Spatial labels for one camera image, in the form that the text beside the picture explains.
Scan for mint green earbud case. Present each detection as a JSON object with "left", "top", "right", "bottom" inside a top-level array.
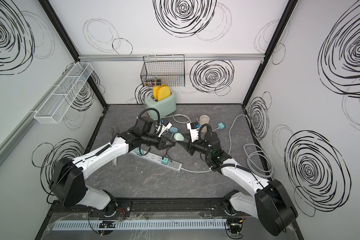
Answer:
[{"left": 174, "top": 133, "right": 185, "bottom": 142}]

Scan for grey power strip cord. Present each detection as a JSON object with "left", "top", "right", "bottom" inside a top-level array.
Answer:
[{"left": 179, "top": 113, "right": 274, "bottom": 178}]

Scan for black wire wall basket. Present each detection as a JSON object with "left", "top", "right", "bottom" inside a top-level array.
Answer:
[{"left": 140, "top": 55, "right": 186, "bottom": 87}]

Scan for black usb cable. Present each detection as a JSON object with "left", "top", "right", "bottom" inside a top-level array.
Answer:
[{"left": 161, "top": 145, "right": 181, "bottom": 164}]

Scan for white slotted cable duct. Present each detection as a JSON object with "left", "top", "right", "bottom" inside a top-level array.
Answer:
[{"left": 52, "top": 219, "right": 227, "bottom": 232}]

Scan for mint green toaster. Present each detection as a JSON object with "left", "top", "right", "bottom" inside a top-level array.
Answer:
[{"left": 145, "top": 93, "right": 177, "bottom": 118}]

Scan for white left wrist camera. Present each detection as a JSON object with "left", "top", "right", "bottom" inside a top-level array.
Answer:
[{"left": 157, "top": 120, "right": 172, "bottom": 137}]

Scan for teal charger with lilac cable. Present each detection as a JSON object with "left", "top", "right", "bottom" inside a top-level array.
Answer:
[{"left": 136, "top": 149, "right": 145, "bottom": 156}]

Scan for white toaster power cord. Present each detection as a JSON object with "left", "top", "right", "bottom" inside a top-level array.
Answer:
[{"left": 166, "top": 113, "right": 193, "bottom": 125}]

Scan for white wire wall shelf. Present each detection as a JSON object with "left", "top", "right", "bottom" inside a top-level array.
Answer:
[{"left": 34, "top": 63, "right": 94, "bottom": 124}]

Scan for blue earbud case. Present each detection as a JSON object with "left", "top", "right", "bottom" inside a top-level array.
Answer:
[{"left": 170, "top": 127, "right": 179, "bottom": 134}]

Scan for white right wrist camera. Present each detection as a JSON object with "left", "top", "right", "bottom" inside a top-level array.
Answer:
[{"left": 187, "top": 122, "right": 200, "bottom": 143}]

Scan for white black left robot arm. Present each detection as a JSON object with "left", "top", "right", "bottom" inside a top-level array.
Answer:
[{"left": 49, "top": 111, "right": 175, "bottom": 211}]

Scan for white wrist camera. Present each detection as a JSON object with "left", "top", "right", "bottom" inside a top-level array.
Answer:
[
  {"left": 157, "top": 120, "right": 172, "bottom": 137},
  {"left": 187, "top": 122, "right": 200, "bottom": 143}
]

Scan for metal kitchen tongs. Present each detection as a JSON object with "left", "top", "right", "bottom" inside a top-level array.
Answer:
[{"left": 111, "top": 127, "right": 120, "bottom": 167}]

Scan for clear plastic grain jar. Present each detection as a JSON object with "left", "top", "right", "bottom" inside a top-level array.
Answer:
[{"left": 199, "top": 115, "right": 210, "bottom": 126}]

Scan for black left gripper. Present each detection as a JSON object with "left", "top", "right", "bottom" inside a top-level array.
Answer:
[{"left": 142, "top": 134, "right": 176, "bottom": 151}]

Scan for teal charger with black cable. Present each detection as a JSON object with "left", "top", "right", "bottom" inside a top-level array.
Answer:
[{"left": 161, "top": 158, "right": 170, "bottom": 166}]

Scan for teal charger with white cable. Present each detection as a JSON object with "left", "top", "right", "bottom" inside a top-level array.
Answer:
[{"left": 218, "top": 123, "right": 226, "bottom": 130}]

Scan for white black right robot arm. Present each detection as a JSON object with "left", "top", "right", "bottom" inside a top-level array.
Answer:
[{"left": 179, "top": 122, "right": 298, "bottom": 236}]

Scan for yellow toast slices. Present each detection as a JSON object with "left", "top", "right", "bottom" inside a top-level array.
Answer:
[{"left": 153, "top": 86, "right": 171, "bottom": 102}]

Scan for white power strip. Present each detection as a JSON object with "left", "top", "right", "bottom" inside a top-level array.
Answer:
[{"left": 129, "top": 148, "right": 182, "bottom": 172}]

